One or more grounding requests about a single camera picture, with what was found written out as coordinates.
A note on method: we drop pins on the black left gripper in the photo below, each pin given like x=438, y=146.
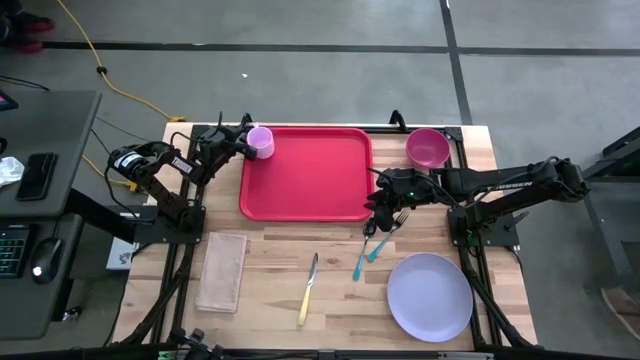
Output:
x=217, y=145

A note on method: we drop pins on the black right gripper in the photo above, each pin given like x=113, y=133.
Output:
x=407, y=190

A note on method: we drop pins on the light pink plastic mug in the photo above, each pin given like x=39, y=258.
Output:
x=262, y=142

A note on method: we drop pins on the pink plastic bowl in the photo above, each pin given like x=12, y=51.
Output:
x=427, y=149

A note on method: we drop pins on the lavender plastic plate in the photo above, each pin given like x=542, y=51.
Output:
x=430, y=297

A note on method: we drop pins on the beige napkin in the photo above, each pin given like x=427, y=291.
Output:
x=221, y=272

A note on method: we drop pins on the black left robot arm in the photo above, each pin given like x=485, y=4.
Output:
x=165, y=197

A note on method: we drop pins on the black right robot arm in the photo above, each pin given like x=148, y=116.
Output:
x=500, y=184

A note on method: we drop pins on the red plastic tray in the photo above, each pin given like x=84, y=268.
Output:
x=310, y=175

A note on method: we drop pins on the white printed box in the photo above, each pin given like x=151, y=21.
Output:
x=120, y=255

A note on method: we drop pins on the grey computer desk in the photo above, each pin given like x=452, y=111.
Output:
x=45, y=130

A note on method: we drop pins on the black smartphone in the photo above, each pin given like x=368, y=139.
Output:
x=36, y=176

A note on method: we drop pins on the black computer mouse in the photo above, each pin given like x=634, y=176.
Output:
x=46, y=260

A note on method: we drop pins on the white crumpled tissue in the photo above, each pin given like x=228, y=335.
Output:
x=10, y=171

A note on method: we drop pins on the dark grey side table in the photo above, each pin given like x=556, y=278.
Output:
x=617, y=210

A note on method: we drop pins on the person's red shoe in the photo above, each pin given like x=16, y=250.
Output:
x=35, y=22
x=25, y=46

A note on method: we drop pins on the black monitor with pink glow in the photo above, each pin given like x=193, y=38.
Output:
x=6, y=100

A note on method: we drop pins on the backlit keyboard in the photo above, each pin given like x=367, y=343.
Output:
x=12, y=250

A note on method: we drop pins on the person's grey shoe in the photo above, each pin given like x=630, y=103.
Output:
x=622, y=310

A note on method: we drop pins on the black aluminium table frame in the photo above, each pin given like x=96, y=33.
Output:
x=461, y=150

